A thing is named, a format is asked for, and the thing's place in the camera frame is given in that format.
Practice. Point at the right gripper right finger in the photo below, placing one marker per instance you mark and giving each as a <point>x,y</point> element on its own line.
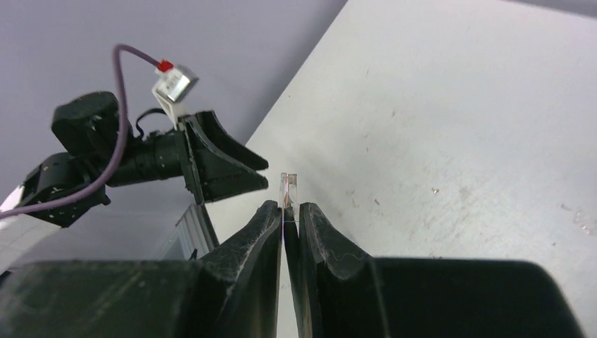
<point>339,290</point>

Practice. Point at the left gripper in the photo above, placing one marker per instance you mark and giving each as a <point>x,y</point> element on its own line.
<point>165,155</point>

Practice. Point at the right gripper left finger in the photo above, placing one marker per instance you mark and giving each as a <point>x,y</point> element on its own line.
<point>231,291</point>

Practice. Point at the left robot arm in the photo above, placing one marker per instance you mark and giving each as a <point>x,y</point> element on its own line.
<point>214,167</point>

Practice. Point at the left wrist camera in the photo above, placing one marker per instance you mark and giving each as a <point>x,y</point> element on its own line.
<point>174,83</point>

